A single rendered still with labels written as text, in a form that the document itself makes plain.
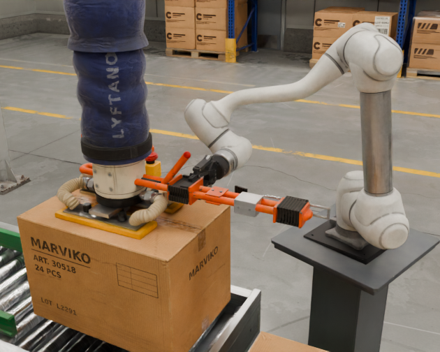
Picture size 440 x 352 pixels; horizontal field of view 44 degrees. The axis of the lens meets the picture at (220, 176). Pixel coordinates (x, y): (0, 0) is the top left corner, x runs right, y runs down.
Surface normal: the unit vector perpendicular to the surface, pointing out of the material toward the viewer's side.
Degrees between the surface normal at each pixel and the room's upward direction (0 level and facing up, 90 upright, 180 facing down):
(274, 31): 90
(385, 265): 0
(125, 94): 70
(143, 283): 90
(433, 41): 88
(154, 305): 90
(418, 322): 0
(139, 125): 77
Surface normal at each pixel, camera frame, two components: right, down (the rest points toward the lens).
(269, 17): -0.44, 0.37
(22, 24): 0.90, 0.17
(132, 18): 0.72, 0.33
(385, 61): 0.19, 0.26
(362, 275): -0.01, -0.92
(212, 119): 0.04, -0.02
